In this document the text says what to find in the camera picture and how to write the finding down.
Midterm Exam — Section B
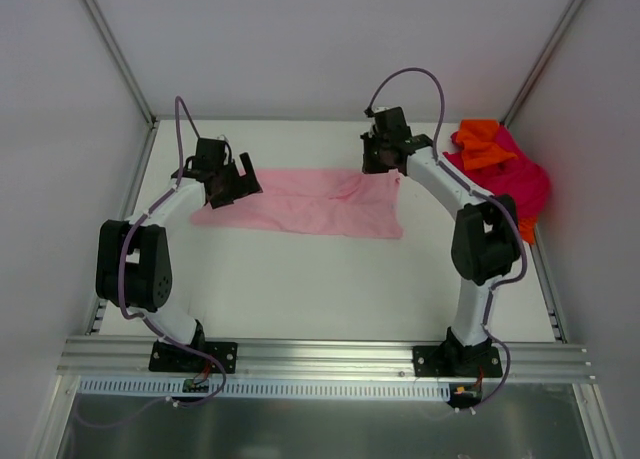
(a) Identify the white slotted cable duct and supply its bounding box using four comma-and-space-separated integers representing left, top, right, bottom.
78, 376, 450, 402

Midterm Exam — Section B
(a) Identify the orange t-shirt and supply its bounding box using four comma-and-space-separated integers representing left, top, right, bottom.
456, 119, 517, 171

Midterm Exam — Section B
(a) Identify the aluminium mounting rail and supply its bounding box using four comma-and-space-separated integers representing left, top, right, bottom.
56, 335, 597, 383

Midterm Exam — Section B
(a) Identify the pink t-shirt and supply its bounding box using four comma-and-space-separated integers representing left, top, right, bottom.
190, 169, 404, 239

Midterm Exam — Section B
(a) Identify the black base bracket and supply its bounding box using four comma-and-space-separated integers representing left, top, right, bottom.
411, 328, 503, 378
148, 332, 238, 374

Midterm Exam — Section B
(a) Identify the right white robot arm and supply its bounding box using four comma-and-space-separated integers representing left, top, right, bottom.
361, 107, 523, 376

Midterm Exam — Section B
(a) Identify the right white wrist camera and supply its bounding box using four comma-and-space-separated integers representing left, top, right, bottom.
364, 106, 389, 118

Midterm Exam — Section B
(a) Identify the left black base bracket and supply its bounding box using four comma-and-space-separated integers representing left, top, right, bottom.
148, 332, 238, 374

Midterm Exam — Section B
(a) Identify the aluminium corner post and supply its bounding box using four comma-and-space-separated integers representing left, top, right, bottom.
79, 0, 157, 129
500, 0, 588, 127

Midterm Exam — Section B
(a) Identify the right aluminium corner post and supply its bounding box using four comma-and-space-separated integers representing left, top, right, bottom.
500, 0, 588, 127

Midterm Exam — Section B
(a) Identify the left aluminium corner post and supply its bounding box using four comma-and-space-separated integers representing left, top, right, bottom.
79, 0, 157, 129

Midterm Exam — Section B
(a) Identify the right black base bracket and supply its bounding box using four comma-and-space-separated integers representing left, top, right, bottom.
411, 328, 503, 378

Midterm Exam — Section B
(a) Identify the magenta t-shirt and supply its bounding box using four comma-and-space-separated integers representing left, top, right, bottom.
444, 124, 551, 218

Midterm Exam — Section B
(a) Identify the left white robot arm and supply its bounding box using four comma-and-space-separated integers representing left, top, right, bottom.
95, 138, 262, 372

